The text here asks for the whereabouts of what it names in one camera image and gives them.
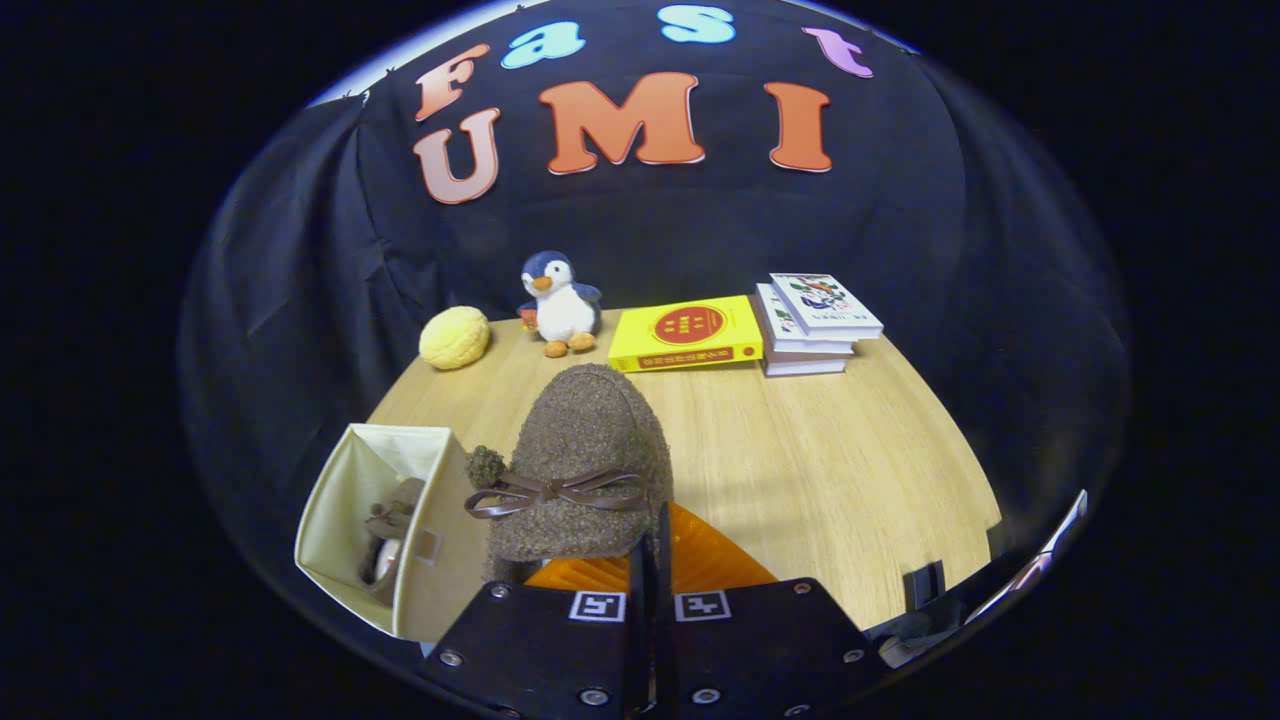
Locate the penguin plush toy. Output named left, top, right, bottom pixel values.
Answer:
left=517, top=250, right=604, bottom=359

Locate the illustrated cover white book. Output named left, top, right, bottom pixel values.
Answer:
left=769, top=272, right=885, bottom=342

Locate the yellow book with red circle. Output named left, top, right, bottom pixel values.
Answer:
left=607, top=295, right=765, bottom=374

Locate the cream fabric storage box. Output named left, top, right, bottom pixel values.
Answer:
left=294, top=423, right=493, bottom=643

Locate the yellow round bread plush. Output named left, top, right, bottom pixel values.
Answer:
left=418, top=306, right=492, bottom=372

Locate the brown fuzzy shoe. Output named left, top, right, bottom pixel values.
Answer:
left=358, top=477, right=429, bottom=604
left=464, top=362, right=675, bottom=586

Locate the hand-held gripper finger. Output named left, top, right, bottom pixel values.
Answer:
left=420, top=540, right=653, bottom=720
left=655, top=503, right=891, bottom=720

